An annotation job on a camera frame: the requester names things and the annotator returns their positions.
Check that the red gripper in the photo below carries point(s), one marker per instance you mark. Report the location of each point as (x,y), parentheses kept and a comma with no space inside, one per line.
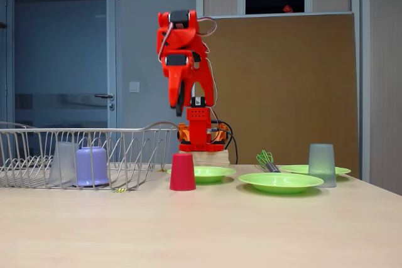
(176,75)

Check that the red plastic cup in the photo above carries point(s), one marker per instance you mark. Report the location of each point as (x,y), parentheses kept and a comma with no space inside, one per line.
(182,174)

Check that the green plastic plate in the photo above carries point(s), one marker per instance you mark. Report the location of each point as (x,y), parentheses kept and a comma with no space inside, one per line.
(295,169)
(279,183)
(213,174)

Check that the purple plastic mug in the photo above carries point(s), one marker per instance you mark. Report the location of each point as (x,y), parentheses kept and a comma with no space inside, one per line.
(91,167)

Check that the grey translucent plastic cup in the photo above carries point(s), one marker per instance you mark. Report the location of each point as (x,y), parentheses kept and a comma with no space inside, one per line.
(322,164)
(61,167)

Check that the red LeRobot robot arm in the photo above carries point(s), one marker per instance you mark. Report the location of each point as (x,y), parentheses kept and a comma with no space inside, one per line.
(198,130)

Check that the orange table clamp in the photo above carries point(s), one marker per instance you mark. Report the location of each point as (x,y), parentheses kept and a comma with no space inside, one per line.
(223,134)
(182,133)

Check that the wooden base block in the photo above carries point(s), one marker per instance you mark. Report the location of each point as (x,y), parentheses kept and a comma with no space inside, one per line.
(213,158)

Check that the yellow black striped tape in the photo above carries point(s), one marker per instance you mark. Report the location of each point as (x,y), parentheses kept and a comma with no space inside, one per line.
(120,190)

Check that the grey framed glass door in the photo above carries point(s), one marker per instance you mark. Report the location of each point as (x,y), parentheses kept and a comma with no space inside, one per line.
(63,61)

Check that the small red object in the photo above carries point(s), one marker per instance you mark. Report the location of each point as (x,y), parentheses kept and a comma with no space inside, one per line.
(287,8)

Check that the white light switch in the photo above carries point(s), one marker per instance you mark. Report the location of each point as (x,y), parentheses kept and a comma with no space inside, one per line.
(134,87)

